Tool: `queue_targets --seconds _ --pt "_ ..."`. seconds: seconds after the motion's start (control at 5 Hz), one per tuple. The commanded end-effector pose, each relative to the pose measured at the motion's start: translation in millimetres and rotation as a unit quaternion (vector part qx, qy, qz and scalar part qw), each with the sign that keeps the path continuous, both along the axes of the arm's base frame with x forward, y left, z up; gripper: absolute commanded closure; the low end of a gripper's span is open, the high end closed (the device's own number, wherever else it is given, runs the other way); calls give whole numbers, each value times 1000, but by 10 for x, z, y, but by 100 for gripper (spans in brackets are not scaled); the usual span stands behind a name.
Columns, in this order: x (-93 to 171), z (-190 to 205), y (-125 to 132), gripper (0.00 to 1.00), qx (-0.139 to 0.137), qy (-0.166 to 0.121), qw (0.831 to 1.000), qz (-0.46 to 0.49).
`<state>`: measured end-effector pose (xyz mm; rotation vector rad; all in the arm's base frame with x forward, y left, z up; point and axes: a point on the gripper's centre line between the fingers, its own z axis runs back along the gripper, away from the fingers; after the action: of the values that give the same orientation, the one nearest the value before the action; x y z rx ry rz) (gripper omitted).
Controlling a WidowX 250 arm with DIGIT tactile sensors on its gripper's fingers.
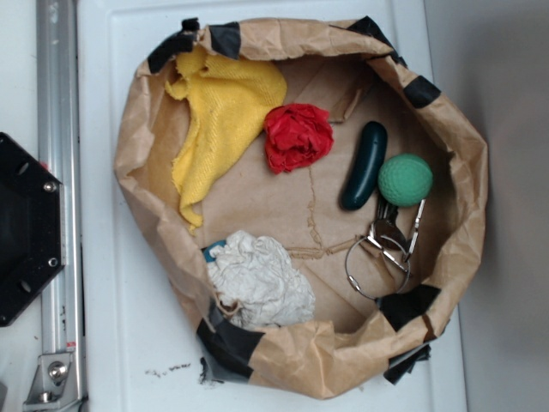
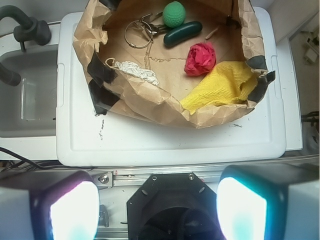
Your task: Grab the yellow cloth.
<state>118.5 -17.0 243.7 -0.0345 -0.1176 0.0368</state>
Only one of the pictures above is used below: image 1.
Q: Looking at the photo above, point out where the blue plastic piece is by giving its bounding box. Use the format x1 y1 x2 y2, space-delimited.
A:
202 240 227 264

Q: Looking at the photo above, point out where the yellow cloth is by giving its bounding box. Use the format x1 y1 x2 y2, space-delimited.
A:
165 46 287 233

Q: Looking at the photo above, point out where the metal corner bracket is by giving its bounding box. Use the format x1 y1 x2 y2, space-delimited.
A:
22 352 83 411

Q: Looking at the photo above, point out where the dark green toy cucumber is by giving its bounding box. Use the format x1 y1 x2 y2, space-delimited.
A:
340 121 388 211

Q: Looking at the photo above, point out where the red crumpled paper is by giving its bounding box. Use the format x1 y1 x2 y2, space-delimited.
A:
263 103 334 174

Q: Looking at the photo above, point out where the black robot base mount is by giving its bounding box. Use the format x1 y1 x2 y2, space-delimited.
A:
1 133 64 327

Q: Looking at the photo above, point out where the green golf ball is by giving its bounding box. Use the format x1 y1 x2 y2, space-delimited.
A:
377 153 433 207

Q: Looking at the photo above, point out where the aluminium extrusion rail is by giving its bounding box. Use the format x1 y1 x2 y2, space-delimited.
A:
36 1 88 411

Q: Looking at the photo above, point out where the silver key ring with keys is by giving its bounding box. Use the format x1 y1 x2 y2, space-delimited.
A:
345 198 427 300

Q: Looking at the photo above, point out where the white crumpled paper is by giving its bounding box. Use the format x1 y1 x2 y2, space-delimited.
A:
203 231 316 330

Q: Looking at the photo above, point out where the brown paper bag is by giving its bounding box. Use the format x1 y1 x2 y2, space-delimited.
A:
114 17 488 399

